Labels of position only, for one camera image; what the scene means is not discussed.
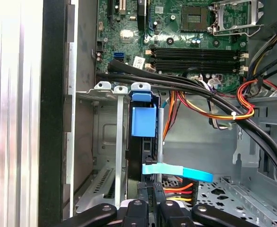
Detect CPU socket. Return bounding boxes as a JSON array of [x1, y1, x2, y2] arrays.
[[181, 6, 209, 33]]

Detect green motherboard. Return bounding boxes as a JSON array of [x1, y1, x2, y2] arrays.
[[95, 0, 250, 95]]

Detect orange red wire bundle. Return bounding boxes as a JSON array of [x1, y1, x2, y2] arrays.
[[162, 79, 277, 142]]

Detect locking lever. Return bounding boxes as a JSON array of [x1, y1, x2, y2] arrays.
[[208, 23, 264, 37]]

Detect black cable bundle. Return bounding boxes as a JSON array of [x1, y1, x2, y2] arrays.
[[97, 59, 277, 227]]

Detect black PC case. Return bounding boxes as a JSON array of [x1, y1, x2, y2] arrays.
[[38, 0, 277, 227]]

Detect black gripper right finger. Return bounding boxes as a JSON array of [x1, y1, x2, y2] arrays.
[[153, 182, 255, 227]]

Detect metal socket cover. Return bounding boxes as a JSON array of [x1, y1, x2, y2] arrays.
[[208, 0, 264, 36]]

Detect light blue data wire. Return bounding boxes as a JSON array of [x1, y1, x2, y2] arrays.
[[142, 157, 214, 183]]

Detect black graphics card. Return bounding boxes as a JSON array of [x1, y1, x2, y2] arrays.
[[136, 0, 148, 31]]

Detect red orange yellow power wire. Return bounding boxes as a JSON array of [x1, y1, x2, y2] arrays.
[[163, 180, 199, 205]]

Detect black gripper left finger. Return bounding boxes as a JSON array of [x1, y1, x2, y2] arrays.
[[58, 181, 149, 227]]

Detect hard disk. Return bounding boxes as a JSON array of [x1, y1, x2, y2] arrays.
[[128, 91, 160, 184]]

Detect black expansion slot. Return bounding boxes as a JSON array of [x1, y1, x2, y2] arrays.
[[107, 0, 114, 18]]

